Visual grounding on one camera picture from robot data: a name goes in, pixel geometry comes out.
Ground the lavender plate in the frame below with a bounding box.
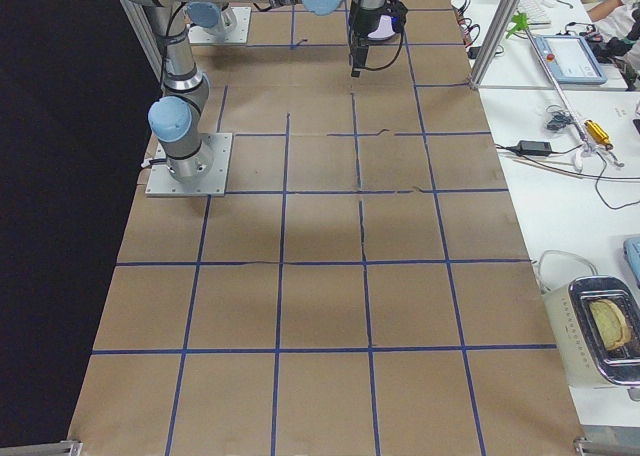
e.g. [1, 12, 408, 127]
[368, 16, 396, 43]

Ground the green plastic clamp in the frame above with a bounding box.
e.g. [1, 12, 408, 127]
[505, 12, 529, 39]

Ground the aluminium frame post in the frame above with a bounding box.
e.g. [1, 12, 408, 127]
[469, 0, 520, 89]

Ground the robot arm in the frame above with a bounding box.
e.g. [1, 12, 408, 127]
[128, 0, 343, 182]
[186, 1, 237, 37]

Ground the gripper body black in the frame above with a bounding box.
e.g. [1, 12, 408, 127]
[348, 4, 383, 51]

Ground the bread slice in toaster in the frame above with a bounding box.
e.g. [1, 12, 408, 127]
[589, 299, 632, 351]

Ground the black power adapter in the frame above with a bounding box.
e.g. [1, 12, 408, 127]
[516, 140, 553, 157]

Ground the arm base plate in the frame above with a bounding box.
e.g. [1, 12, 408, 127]
[145, 133, 233, 197]
[189, 6, 251, 46]

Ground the yellow tool on table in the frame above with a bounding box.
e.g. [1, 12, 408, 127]
[584, 119, 613, 150]

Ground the blue teach pendant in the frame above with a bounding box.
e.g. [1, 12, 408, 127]
[533, 35, 607, 85]

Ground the long metal rod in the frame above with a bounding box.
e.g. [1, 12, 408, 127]
[524, 27, 598, 155]

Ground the white toaster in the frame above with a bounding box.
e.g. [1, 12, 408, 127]
[543, 275, 639, 402]

